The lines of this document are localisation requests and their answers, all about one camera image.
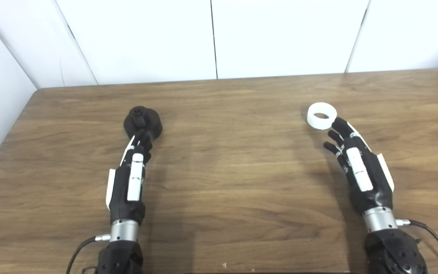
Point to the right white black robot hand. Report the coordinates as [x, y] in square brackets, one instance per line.
[375, 186]

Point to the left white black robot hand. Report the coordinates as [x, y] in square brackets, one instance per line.
[126, 198]

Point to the round black plastic part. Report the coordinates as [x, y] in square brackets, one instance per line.
[150, 120]

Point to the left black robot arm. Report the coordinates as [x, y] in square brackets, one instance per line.
[122, 257]

